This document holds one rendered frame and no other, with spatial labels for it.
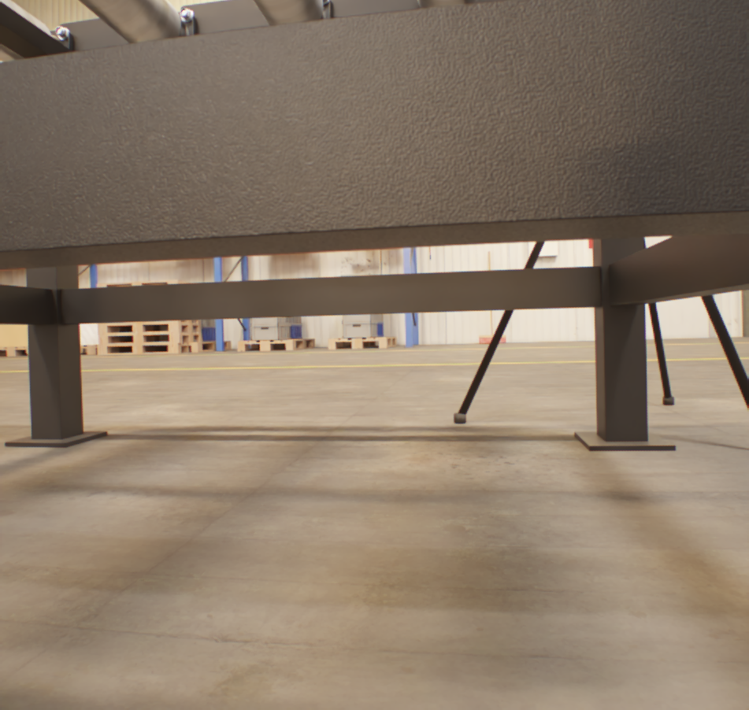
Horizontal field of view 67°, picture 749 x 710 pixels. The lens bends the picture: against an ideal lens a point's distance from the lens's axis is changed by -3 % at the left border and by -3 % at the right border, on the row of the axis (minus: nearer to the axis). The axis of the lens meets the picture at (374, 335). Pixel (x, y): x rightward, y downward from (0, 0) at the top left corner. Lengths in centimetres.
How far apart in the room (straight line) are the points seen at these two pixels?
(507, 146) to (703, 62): 7
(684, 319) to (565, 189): 954
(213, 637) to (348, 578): 14
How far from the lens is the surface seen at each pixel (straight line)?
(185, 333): 860
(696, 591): 59
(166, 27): 132
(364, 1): 134
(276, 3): 116
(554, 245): 926
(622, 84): 22
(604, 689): 44
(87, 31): 156
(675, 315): 969
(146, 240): 23
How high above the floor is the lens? 23
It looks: level
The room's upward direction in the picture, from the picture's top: 2 degrees counter-clockwise
